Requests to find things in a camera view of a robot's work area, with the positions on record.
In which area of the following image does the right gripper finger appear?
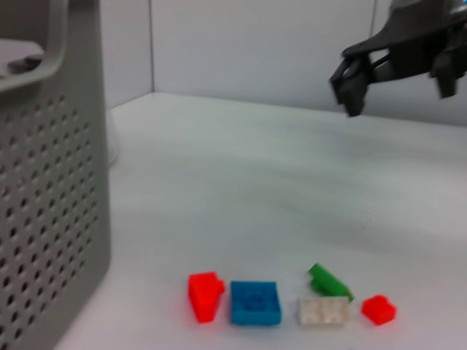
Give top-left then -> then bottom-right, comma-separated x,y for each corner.
430,50 -> 467,99
330,54 -> 393,117

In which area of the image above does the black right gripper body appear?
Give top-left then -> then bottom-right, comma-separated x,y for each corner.
342,0 -> 467,79

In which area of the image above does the green building block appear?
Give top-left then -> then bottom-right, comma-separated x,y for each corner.
307,262 -> 355,303

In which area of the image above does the small red cube block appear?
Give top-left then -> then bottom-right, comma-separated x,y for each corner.
360,294 -> 398,326

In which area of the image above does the large white building block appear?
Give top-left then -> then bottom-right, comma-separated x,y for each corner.
298,295 -> 351,325

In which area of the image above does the blue square building block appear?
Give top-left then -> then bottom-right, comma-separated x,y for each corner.
229,279 -> 282,327

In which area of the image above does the red slanted building block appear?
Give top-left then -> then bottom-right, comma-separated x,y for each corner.
188,271 -> 226,324

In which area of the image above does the grey perforated storage basket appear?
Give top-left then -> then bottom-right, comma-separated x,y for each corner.
0,0 -> 112,350

